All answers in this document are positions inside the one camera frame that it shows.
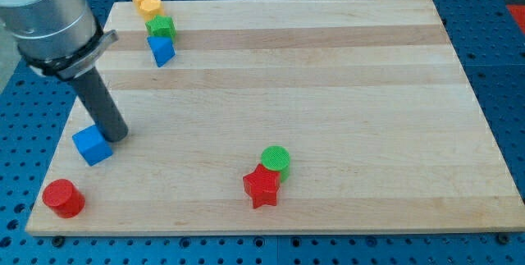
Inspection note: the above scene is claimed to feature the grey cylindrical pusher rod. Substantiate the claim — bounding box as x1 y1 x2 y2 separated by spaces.
69 67 128 143

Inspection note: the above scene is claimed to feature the blue cube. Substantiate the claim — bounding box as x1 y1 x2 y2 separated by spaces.
72 125 113 166

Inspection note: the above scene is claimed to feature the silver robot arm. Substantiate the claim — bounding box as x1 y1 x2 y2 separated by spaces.
1 0 128 142

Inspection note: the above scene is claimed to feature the blue triangular block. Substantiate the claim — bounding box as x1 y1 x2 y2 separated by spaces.
147 36 176 67

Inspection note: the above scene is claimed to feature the green star block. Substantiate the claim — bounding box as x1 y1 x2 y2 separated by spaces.
145 15 176 40

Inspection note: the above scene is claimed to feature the yellow hexagon block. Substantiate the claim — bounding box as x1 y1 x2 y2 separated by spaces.
139 0 165 21

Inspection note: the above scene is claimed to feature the red cylinder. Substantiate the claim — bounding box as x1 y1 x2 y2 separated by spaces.
42 179 85 218

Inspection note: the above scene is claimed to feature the red star block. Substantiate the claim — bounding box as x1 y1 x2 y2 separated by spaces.
243 163 281 208

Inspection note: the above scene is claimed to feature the green cylinder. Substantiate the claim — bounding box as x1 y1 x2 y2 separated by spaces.
261 145 290 182

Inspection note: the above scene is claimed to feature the wooden board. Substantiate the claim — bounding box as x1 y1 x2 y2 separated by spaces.
26 0 524 236

